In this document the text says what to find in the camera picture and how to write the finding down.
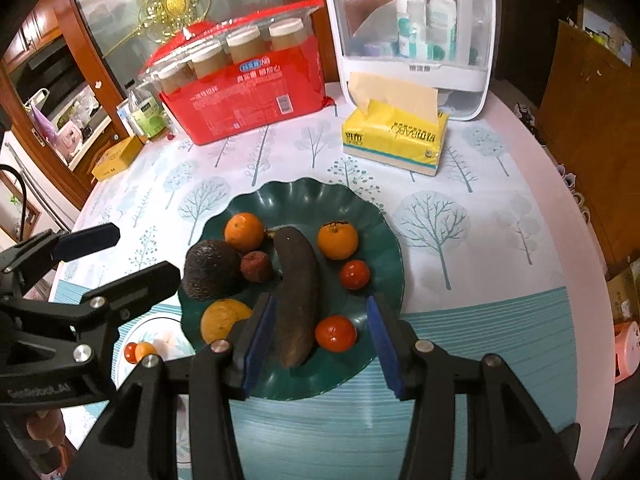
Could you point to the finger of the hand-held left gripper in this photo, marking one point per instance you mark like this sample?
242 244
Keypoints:
142 285
85 241

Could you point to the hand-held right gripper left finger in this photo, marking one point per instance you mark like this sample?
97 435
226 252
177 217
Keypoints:
260 342

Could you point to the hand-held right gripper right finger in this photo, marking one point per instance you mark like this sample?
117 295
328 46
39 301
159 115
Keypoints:
385 347

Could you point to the large yellow citrus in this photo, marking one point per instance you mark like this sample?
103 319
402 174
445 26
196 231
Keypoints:
222 317

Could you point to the red tomato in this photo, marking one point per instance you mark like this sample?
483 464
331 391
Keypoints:
336 333
355 274
131 353

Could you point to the white printed plate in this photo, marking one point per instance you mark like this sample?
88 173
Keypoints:
165 332

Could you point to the small yellow-orange citrus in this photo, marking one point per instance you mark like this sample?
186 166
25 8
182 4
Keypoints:
146 349

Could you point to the overripe dark banana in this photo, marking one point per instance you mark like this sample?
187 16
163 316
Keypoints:
297 290

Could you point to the dark avocado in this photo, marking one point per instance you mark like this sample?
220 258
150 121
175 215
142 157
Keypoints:
210 270

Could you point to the reddish brown lychee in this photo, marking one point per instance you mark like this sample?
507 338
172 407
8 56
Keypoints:
256 267

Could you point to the large orange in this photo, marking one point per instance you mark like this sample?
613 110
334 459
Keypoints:
245 232

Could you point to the mandarin with stem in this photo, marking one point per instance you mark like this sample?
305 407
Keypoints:
338 241

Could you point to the dark green scalloped plate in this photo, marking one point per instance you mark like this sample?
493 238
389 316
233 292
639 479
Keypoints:
300 200

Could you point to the person's left hand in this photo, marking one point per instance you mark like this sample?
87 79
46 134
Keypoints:
42 430

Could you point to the yellow cardboard box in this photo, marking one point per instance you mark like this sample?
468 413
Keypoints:
117 160

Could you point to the pink plastic bag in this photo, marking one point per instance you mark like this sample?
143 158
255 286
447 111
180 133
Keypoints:
42 120

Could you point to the blue and white box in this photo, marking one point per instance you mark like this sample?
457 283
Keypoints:
124 110

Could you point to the glass bottle green label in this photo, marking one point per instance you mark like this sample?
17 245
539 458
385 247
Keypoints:
147 117

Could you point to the wooden kitchen cabinets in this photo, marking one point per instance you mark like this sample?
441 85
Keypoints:
45 85

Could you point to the red paper cup package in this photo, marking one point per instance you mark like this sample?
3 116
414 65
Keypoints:
250 105

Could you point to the yellow tissue pack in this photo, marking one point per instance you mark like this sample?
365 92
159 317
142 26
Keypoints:
395 137

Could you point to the pink plastic stool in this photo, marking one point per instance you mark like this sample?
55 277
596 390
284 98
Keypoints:
627 350

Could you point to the brown cardboard box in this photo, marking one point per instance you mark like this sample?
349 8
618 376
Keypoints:
625 290

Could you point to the gold sun door ornament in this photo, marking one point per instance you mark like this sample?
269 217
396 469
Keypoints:
172 2

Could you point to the red box of jars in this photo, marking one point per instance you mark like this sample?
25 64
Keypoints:
225 25

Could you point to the white cosmetics organizer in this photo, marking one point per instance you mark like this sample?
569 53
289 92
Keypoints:
415 90

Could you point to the brown wooden cabinet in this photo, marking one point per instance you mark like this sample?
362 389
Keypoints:
590 135

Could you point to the white bottle teal label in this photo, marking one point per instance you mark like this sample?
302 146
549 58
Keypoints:
409 20

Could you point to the white lotion bottle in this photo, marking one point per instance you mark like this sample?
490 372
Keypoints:
442 22

